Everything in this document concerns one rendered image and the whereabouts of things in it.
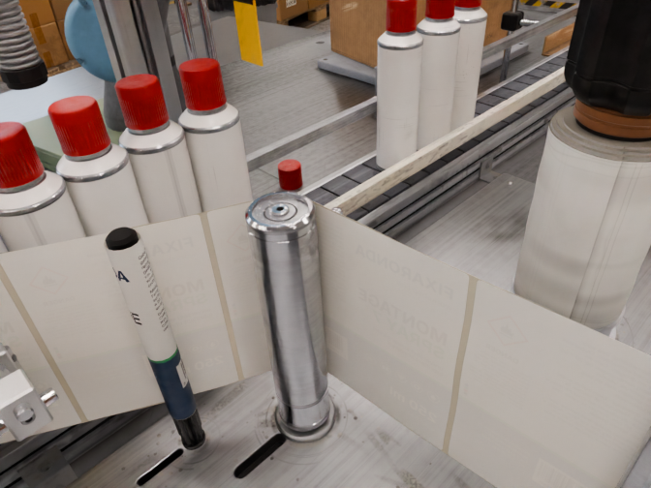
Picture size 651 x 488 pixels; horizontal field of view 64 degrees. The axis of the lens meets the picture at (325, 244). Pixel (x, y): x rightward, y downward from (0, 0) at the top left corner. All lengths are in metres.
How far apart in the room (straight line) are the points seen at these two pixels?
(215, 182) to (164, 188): 0.05
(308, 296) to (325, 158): 0.54
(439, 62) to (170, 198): 0.37
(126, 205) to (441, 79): 0.41
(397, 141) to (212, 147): 0.28
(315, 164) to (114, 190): 0.45
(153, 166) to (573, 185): 0.31
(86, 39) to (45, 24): 3.23
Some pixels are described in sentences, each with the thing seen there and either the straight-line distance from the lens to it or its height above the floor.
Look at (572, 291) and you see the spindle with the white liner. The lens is 0.42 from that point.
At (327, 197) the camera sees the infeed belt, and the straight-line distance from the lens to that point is 0.64.
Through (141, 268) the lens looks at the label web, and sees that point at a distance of 0.29.
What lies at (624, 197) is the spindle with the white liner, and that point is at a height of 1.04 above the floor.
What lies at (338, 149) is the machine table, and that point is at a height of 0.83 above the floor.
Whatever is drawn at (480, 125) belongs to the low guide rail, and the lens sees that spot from 0.75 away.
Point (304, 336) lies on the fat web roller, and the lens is 0.32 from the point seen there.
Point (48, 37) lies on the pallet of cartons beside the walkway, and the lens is 3.99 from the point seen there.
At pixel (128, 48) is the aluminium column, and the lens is 0.57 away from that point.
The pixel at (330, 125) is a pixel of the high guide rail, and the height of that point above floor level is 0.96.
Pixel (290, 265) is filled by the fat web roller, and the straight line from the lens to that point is 0.28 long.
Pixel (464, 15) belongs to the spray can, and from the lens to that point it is 0.72.
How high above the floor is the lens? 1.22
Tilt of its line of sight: 38 degrees down
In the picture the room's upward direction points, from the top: 4 degrees counter-clockwise
